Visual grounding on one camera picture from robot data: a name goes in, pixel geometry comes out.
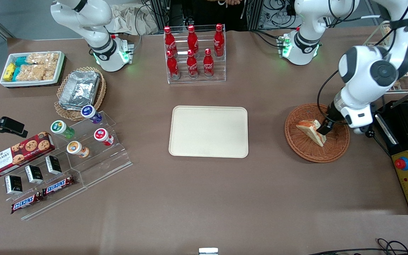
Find black cable bundle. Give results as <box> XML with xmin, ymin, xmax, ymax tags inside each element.
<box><xmin>308</xmin><ymin>238</ymin><xmax>408</xmax><ymax>255</ymax></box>

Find white rectangular snack tray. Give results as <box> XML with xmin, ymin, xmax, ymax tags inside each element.
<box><xmin>0</xmin><ymin>51</ymin><xmax>66</xmax><ymax>87</ymax></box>

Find small red drink bottle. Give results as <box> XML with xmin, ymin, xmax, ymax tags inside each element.
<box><xmin>94</xmin><ymin>128</ymin><xmax>114</xmax><ymax>146</ymax></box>

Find aluminium equipment frame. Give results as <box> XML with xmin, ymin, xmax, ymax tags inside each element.
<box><xmin>149</xmin><ymin>0</ymin><xmax>265</xmax><ymax>32</ymax></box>

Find red cola bottle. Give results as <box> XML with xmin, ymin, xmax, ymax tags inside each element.
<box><xmin>187</xmin><ymin>50</ymin><xmax>199</xmax><ymax>79</ymax></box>
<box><xmin>187</xmin><ymin>25</ymin><xmax>199</xmax><ymax>53</ymax></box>
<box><xmin>214</xmin><ymin>23</ymin><xmax>225</xmax><ymax>57</ymax></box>
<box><xmin>203</xmin><ymin>49</ymin><xmax>214</xmax><ymax>78</ymax></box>
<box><xmin>164</xmin><ymin>26</ymin><xmax>177</xmax><ymax>53</ymax></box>
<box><xmin>166</xmin><ymin>50</ymin><xmax>180</xmax><ymax>79</ymax></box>

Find black arm base cables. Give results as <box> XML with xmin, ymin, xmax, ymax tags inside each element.
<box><xmin>250</xmin><ymin>30</ymin><xmax>283</xmax><ymax>49</ymax></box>

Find black table machine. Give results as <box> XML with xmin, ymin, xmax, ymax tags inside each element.
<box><xmin>372</xmin><ymin>100</ymin><xmax>408</xmax><ymax>215</ymax></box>

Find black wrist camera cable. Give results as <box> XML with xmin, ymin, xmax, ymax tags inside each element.
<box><xmin>317</xmin><ymin>69</ymin><xmax>348</xmax><ymax>125</ymax></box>

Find tangled background cables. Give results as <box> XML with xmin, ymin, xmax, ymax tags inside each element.
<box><xmin>261</xmin><ymin>0</ymin><xmax>296</xmax><ymax>29</ymax></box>

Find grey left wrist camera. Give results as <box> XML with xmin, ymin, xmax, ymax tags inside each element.
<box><xmin>353</xmin><ymin>124</ymin><xmax>372</xmax><ymax>135</ymax></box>

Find clear acrylic stepped stand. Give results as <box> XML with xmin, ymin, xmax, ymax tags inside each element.
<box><xmin>50</xmin><ymin>110</ymin><xmax>133</xmax><ymax>188</ymax></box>
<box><xmin>0</xmin><ymin>147</ymin><xmax>87</xmax><ymax>221</ymax></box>

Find red Walkers cookie box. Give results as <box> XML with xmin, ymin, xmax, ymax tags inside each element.
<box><xmin>0</xmin><ymin>131</ymin><xmax>56</xmax><ymax>177</ymax></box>

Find round brown wicker basket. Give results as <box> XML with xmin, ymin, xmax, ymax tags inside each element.
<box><xmin>284</xmin><ymin>103</ymin><xmax>350</xmax><ymax>163</ymax></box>

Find crumpled beige cloth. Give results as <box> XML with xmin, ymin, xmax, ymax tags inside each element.
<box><xmin>107</xmin><ymin>4</ymin><xmax>158</xmax><ymax>36</ymax></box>

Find cream plastic tray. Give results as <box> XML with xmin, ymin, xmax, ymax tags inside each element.
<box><xmin>169</xmin><ymin>106</ymin><xmax>249</xmax><ymax>158</ymax></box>

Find small orange drink bottle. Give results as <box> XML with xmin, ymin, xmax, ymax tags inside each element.
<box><xmin>66</xmin><ymin>141</ymin><xmax>90</xmax><ymax>158</ymax></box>

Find stacked aluminium foil containers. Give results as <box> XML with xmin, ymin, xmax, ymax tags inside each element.
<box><xmin>58</xmin><ymin>70</ymin><xmax>101</xmax><ymax>111</ymax></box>

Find small purple drink bottle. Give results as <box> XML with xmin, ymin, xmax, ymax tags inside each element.
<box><xmin>81</xmin><ymin>105</ymin><xmax>103</xmax><ymax>124</ymax></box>

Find black power cable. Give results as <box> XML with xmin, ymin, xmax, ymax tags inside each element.
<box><xmin>365</xmin><ymin>124</ymin><xmax>392</xmax><ymax>157</ymax></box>

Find clear acrylic bottle rack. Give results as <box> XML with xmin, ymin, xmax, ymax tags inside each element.
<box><xmin>164</xmin><ymin>24</ymin><xmax>226</xmax><ymax>84</ymax></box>

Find yellow snack packet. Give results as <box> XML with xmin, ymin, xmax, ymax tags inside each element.
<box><xmin>3</xmin><ymin>63</ymin><xmax>16</xmax><ymax>82</ymax></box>

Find Snickers chocolate bar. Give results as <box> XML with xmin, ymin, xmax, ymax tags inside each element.
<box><xmin>42</xmin><ymin>176</ymin><xmax>75</xmax><ymax>196</ymax></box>
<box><xmin>11</xmin><ymin>192</ymin><xmax>44</xmax><ymax>214</ymax></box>

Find oval light wicker basket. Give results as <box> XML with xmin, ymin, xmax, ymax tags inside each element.
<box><xmin>54</xmin><ymin>67</ymin><xmax>107</xmax><ymax>121</ymax></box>

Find clear rice cracker bag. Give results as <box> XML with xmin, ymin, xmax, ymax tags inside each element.
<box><xmin>26</xmin><ymin>52</ymin><xmax>60</xmax><ymax>66</ymax></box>
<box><xmin>16</xmin><ymin>64</ymin><xmax>46</xmax><ymax>82</ymax></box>
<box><xmin>43</xmin><ymin>63</ymin><xmax>58</xmax><ymax>80</ymax></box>

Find triangular sandwich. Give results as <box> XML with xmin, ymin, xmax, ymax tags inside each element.
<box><xmin>296</xmin><ymin>119</ymin><xmax>327</xmax><ymax>147</ymax></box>

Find small black white box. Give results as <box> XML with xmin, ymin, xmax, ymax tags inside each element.
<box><xmin>45</xmin><ymin>155</ymin><xmax>63</xmax><ymax>175</ymax></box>
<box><xmin>24</xmin><ymin>165</ymin><xmax>44</xmax><ymax>185</ymax></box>
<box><xmin>5</xmin><ymin>175</ymin><xmax>23</xmax><ymax>194</ymax></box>

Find small green drink bottle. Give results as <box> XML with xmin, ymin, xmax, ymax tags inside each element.
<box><xmin>50</xmin><ymin>120</ymin><xmax>75</xmax><ymax>139</ymax></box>

